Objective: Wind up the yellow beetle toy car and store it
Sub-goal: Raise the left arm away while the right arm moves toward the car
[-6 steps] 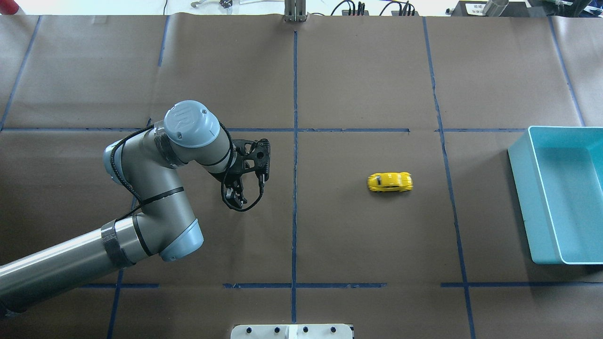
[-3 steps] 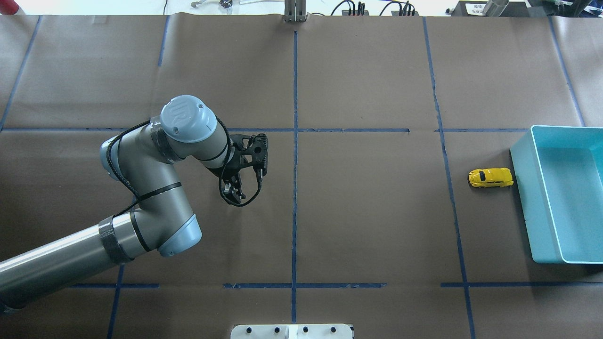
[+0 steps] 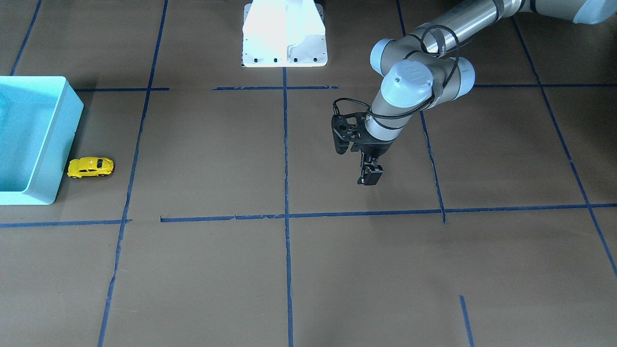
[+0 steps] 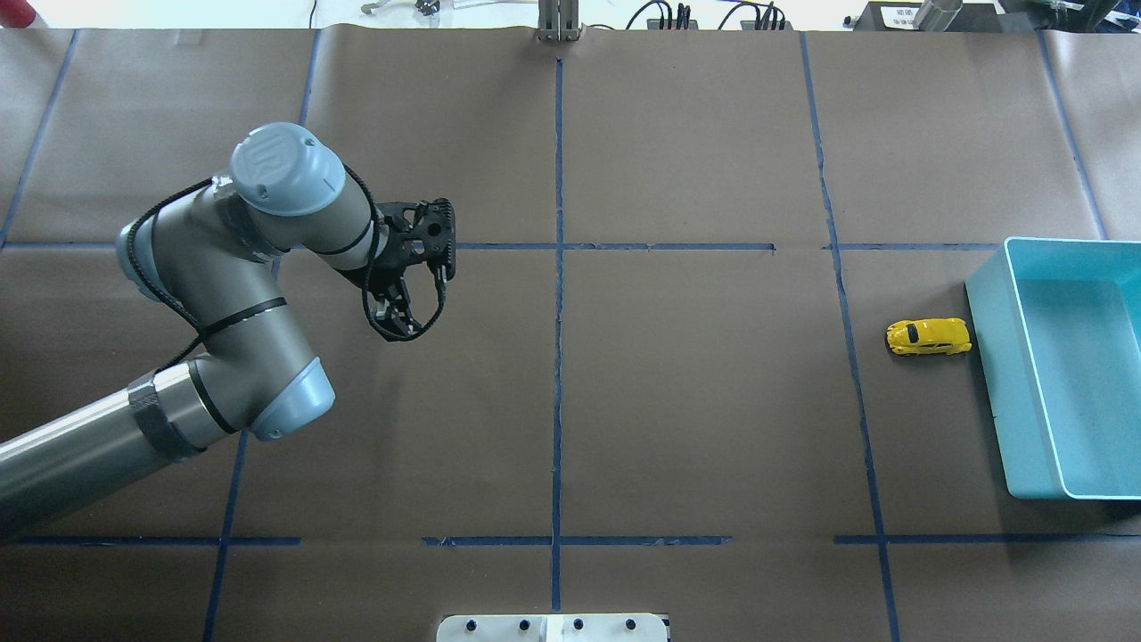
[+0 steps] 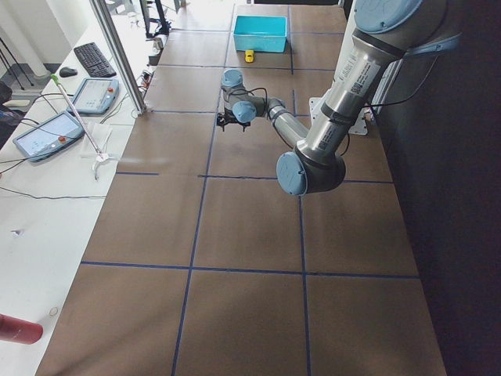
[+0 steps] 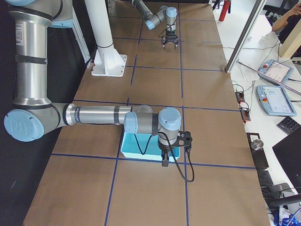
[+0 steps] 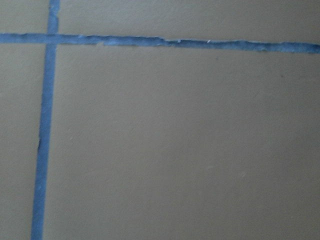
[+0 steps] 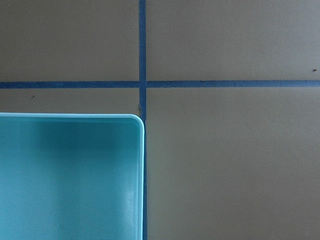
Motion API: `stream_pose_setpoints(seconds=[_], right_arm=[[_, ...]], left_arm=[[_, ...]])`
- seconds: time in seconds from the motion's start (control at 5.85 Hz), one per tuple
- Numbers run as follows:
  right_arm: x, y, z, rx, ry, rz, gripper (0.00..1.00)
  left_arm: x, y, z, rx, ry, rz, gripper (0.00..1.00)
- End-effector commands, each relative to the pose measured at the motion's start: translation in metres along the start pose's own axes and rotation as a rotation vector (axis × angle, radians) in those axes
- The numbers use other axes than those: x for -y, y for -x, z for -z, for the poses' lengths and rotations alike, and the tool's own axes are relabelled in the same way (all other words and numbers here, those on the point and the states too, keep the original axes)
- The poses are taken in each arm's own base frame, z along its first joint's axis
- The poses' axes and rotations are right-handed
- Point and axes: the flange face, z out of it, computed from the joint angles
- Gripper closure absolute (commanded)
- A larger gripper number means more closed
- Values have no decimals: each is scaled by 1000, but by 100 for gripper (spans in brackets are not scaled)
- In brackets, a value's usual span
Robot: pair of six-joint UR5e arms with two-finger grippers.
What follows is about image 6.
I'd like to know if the person forearm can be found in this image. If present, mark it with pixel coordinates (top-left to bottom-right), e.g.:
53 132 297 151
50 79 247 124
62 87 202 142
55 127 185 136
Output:
272 4 301 32

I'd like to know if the light blue plastic bin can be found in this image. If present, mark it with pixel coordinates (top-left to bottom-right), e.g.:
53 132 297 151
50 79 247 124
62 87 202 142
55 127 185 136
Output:
120 131 182 162

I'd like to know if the red fire extinguisher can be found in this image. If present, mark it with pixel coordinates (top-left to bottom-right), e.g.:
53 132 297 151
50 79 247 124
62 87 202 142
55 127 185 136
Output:
219 0 231 22

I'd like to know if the orange black connector box upper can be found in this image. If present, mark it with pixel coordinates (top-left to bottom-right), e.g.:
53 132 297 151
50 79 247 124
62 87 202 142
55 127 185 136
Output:
235 91 245 103

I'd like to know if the orange black connector box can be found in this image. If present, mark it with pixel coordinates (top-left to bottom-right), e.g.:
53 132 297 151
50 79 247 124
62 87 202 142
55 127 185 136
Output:
239 107 251 122
235 91 245 103

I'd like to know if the orange black connector box lower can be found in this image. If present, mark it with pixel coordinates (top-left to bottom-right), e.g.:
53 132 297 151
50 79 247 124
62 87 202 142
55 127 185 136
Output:
239 107 251 122

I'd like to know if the small metal cup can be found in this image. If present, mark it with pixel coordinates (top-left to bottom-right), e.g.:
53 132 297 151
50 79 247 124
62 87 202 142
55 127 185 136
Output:
250 139 264 151

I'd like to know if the black bar under cup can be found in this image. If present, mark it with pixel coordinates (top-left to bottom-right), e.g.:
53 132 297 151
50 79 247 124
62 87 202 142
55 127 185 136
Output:
246 132 269 170

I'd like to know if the upper teach pendant tablet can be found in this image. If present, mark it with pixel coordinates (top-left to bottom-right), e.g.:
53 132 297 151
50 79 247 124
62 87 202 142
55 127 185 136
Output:
258 59 293 84

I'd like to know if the teach pendant tablet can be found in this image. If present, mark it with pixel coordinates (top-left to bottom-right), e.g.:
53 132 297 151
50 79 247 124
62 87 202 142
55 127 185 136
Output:
256 85 297 116
258 59 293 84

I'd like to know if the lower teach pendant tablet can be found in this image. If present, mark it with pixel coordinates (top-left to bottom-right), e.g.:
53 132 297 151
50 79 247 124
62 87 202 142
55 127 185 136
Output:
256 85 297 116

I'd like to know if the black flat panel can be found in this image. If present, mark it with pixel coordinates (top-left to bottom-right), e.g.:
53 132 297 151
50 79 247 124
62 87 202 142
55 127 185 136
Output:
272 129 301 193

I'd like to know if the black keypad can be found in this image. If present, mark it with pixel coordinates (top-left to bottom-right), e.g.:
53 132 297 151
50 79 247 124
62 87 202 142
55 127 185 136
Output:
277 116 301 135

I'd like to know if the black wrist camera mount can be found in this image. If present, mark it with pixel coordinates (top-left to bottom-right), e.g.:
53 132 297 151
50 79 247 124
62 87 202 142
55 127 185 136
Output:
173 131 192 149

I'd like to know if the white camera post with base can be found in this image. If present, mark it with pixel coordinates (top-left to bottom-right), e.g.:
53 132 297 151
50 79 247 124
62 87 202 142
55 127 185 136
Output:
85 0 127 77

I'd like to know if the aluminium frame post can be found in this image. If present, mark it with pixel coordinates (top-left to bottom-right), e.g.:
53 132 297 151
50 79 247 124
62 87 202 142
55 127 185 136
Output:
225 0 266 73

